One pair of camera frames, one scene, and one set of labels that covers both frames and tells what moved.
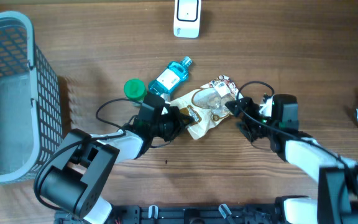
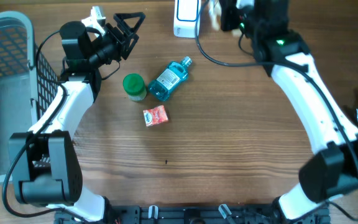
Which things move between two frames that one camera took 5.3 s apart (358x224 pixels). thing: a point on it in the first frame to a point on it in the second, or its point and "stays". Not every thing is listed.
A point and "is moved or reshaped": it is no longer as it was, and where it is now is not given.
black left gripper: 179,122 to 121,39
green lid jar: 135,89 is moved or reshaped
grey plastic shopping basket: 21,106 stays
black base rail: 186,214 stays
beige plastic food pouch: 206,105 to 211,18
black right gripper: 245,102 to 229,11
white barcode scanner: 187,18 stays
